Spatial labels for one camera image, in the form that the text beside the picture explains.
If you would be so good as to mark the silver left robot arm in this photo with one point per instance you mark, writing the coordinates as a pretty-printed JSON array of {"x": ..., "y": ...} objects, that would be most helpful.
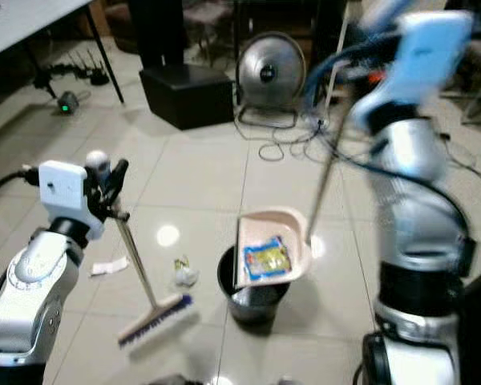
[{"x": 32, "y": 289}]

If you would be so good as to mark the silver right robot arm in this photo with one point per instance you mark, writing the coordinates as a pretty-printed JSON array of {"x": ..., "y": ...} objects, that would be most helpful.
[{"x": 417, "y": 208}]

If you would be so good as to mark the silver floor fan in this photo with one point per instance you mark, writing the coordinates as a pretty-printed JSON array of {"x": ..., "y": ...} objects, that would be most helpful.
[{"x": 271, "y": 72}]

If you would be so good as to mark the white shelf rack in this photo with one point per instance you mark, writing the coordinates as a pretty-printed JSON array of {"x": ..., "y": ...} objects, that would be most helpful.
[{"x": 341, "y": 48}]

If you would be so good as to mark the white power strip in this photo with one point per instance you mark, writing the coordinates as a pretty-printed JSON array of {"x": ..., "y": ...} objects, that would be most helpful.
[{"x": 314, "y": 122}]

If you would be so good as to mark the white paper scrap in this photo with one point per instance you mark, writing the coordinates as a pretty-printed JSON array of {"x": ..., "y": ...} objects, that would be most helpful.
[{"x": 110, "y": 266}]

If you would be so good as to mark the small device with green light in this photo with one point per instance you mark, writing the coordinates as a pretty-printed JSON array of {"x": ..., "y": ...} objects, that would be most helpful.
[{"x": 68, "y": 103}]

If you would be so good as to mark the crumpled wrapper trash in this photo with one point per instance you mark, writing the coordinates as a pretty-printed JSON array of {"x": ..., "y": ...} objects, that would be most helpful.
[{"x": 186, "y": 274}]

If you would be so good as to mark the black router with antennas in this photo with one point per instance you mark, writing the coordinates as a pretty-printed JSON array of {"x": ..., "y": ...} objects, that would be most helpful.
[{"x": 92, "y": 76}]

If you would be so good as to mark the black box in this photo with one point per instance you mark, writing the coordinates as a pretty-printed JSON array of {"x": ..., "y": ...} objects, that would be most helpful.
[{"x": 186, "y": 96}]

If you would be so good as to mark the white folding table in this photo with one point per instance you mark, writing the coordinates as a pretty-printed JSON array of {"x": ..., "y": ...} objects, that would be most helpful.
[{"x": 24, "y": 24}]

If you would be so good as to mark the person in black trousers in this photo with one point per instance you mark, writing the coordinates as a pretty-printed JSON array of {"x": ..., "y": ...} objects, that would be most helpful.
[{"x": 156, "y": 32}]

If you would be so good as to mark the blue yellow snack packet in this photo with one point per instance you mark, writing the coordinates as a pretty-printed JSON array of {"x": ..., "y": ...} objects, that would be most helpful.
[{"x": 267, "y": 258}]

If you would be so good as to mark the black trash bin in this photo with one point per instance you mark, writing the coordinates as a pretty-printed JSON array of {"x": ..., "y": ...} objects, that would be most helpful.
[{"x": 252, "y": 309}]

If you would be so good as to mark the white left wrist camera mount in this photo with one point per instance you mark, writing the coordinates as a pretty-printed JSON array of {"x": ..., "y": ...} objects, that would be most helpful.
[{"x": 62, "y": 188}]

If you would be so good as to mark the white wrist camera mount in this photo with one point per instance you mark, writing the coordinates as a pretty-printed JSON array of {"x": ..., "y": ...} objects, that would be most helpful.
[
  {"x": 433, "y": 52},
  {"x": 62, "y": 188}
]

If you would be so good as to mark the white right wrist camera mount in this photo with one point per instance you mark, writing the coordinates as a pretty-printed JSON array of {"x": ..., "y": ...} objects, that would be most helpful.
[{"x": 433, "y": 52}]

